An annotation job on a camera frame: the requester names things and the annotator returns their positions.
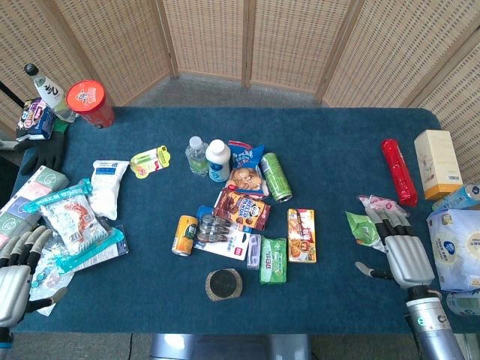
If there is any pastel tissue multipack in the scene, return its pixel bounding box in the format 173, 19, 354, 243
0, 165, 71, 248

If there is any green gum pack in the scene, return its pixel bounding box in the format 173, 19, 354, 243
259, 235, 289, 285

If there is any clear biscuit bag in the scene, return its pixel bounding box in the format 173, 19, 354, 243
224, 166, 270, 200

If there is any glass bottle black cap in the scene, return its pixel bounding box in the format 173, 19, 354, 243
23, 63, 78, 124

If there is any orange drink can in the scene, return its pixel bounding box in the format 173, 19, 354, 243
171, 214, 199, 257

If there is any blue table cover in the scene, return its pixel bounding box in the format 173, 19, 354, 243
10, 106, 480, 335

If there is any white blue tissue pack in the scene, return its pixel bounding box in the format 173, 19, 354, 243
426, 208, 480, 293

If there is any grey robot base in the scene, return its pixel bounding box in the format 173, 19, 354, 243
149, 333, 312, 360

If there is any clear plastic bag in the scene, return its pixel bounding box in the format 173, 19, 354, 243
28, 243, 76, 316

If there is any white bottle blue label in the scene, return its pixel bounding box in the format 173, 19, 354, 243
205, 139, 232, 184

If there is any yellow snack box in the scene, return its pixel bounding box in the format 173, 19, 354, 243
287, 208, 317, 263

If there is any flat white blue package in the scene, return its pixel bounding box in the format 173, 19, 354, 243
70, 224, 131, 273

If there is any blue snack bag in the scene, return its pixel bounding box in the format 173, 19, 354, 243
227, 139, 266, 172

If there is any bamboo folding screen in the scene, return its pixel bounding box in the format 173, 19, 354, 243
0, 0, 480, 185

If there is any yellow-green lip balm pack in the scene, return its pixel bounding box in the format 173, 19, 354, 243
130, 145, 172, 179

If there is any round black coaster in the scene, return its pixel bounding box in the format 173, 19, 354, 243
205, 268, 244, 302

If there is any green white pouch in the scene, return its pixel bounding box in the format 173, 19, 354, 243
344, 211, 389, 253

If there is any cream and orange box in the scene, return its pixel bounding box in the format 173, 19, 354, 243
413, 129, 464, 201

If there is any red tube package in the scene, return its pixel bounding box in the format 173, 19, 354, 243
381, 138, 419, 208

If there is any light blue water bottle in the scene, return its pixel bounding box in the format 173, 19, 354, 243
431, 182, 480, 212

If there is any pink white pouch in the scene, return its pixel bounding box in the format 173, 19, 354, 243
358, 194, 410, 226

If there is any purple candy pack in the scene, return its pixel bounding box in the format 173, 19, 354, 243
15, 97, 56, 142

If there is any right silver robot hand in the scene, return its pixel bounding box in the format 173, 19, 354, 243
355, 205, 437, 290

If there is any green drink can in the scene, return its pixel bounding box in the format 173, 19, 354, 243
259, 152, 293, 203

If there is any black pole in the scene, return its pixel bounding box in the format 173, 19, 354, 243
0, 80, 24, 110

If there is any clear bottle green label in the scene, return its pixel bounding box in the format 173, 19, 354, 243
184, 136, 209, 177

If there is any white pouch blue label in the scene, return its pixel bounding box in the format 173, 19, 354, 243
88, 160, 131, 221

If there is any pale green plastic bottle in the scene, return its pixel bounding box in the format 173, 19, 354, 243
445, 291, 480, 318

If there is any brown panda biscuit box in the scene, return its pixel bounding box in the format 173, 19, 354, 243
212, 188, 271, 231

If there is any red instant noodle cup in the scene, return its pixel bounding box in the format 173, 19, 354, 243
65, 79, 116, 128

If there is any black work glove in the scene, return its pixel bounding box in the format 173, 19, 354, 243
13, 119, 71, 176

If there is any shrimp cracker bag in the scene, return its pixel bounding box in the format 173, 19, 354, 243
23, 178, 125, 274

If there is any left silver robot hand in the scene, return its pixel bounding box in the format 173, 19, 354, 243
0, 224, 68, 328

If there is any small clear plastic case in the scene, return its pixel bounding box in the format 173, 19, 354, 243
246, 233, 263, 270

